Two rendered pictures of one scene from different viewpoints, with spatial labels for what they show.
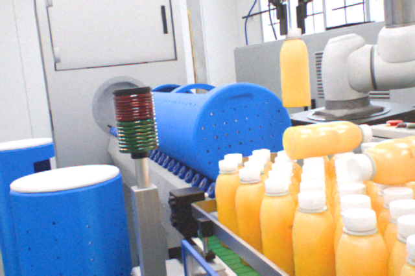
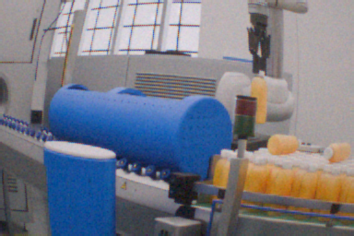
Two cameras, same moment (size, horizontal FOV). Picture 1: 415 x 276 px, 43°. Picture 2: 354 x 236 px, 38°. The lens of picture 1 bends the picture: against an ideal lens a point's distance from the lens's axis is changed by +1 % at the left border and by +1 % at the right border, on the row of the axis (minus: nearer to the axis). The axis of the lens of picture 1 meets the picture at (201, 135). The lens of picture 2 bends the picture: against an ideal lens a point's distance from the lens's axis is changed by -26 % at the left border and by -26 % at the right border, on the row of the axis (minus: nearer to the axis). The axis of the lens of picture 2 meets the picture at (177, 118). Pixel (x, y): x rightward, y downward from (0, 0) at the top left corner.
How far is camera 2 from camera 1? 1.20 m
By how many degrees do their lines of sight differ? 29
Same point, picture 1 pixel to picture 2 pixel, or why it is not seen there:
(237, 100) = (206, 110)
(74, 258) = (99, 208)
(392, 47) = (271, 91)
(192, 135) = (174, 132)
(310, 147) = (284, 147)
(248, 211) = (260, 181)
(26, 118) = not seen: outside the picture
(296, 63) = (263, 93)
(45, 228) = (82, 183)
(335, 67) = (231, 96)
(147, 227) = (241, 181)
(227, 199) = not seen: hidden behind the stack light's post
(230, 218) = not seen: hidden behind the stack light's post
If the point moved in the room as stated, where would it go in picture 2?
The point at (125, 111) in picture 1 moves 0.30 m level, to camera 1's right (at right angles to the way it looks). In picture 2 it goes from (248, 110) to (316, 117)
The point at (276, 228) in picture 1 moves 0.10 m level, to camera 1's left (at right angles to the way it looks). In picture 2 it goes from (286, 184) to (264, 187)
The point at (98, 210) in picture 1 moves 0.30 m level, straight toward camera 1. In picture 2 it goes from (112, 179) to (173, 198)
